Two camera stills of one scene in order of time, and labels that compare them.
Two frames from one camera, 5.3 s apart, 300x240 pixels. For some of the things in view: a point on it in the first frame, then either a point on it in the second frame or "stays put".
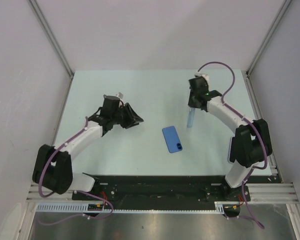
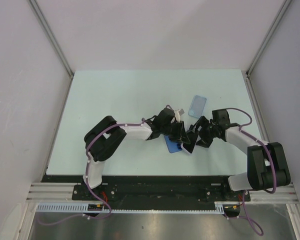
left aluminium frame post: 51,37 stays put
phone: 231,154 to 189,147
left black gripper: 130,123 to 181,133
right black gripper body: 191,101 to 207,132
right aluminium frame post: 280,14 stays put
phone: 173,142 stays put
